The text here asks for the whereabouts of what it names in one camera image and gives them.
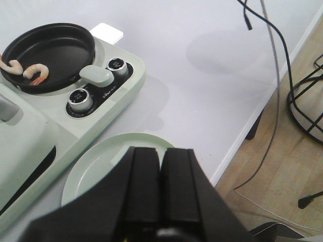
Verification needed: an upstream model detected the pale cooked shrimp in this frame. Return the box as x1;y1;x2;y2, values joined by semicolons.
0;55;23;76

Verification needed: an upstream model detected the breakfast maker hinged lid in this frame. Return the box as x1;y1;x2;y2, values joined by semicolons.
1;84;59;214

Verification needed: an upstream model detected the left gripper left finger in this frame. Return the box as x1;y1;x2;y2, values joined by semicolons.
21;147;160;241

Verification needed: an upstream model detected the orange cooked shrimp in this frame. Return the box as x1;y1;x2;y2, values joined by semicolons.
23;64;49;86

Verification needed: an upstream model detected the black round frying pan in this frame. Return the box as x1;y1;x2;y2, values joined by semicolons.
1;23;95;94

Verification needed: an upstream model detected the black cable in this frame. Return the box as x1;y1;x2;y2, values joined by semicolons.
233;0;295;191

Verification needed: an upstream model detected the silver control knob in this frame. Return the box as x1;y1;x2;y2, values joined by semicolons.
68;88;93;113
106;57;128;77

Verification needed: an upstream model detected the black wire stool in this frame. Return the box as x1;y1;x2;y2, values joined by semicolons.
287;55;322;144

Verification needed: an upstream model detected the right silver control knob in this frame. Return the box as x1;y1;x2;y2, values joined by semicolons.
106;57;128;77

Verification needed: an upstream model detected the left silver control knob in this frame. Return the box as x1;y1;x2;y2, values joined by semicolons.
68;88;93;113

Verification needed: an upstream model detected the mint green round plate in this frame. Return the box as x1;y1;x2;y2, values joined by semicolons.
61;132;174;206

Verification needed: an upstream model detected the grey cable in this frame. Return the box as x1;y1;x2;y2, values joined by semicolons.
233;0;323;231

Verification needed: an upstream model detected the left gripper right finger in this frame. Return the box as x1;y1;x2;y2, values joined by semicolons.
157;148;255;241

